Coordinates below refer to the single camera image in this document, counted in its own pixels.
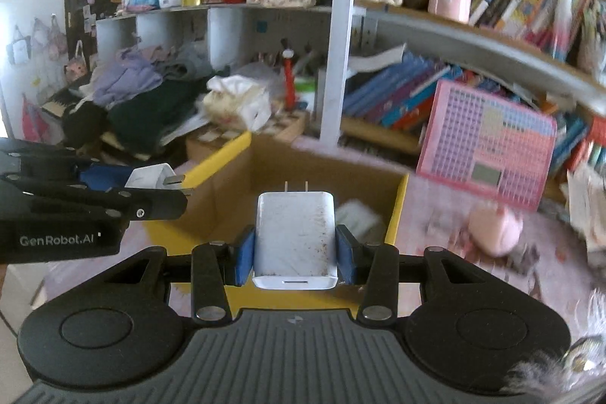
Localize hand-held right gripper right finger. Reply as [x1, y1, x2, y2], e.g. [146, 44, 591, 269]
[334, 223, 496, 324]

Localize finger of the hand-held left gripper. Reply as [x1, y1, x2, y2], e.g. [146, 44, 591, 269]
[0, 178, 188, 221]
[0, 138, 134, 192]

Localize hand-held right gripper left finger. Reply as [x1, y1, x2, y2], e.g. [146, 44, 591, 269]
[97, 225, 259, 323]

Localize small white plug charger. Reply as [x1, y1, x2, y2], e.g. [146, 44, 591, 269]
[124, 164, 192, 197]

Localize large white charger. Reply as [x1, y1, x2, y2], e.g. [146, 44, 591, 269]
[253, 181, 339, 291]

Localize yellow cardboard box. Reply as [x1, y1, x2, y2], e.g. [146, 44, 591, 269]
[144, 132, 410, 324]

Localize pink plush toy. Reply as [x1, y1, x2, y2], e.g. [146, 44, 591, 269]
[468, 203, 524, 258]

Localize pink checked printed tablecloth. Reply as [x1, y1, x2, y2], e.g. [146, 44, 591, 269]
[28, 134, 606, 386]

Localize pile of clothes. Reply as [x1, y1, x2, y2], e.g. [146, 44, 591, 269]
[61, 47, 223, 159]

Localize tissue pack in plastic bag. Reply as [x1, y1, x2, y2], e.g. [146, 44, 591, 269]
[201, 75, 273, 133]

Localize hanging pink bag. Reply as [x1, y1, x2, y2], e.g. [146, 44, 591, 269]
[31, 18, 67, 61]

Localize hanging white bag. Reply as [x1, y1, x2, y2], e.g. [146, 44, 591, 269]
[7, 25, 31, 65]

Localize green white pen holder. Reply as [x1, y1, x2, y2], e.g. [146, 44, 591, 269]
[294, 75, 319, 111]

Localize row of colourful books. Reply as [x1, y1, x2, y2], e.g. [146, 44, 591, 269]
[342, 51, 606, 178]

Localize pink learning board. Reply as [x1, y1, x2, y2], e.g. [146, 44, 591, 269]
[417, 80, 558, 212]

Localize grey fuzzy cloth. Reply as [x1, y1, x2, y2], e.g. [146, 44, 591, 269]
[502, 288, 606, 404]

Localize white shelving unit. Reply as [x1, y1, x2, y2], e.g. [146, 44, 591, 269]
[95, 0, 606, 149]

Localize stack of books and papers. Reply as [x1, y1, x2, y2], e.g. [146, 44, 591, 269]
[565, 160, 606, 267]

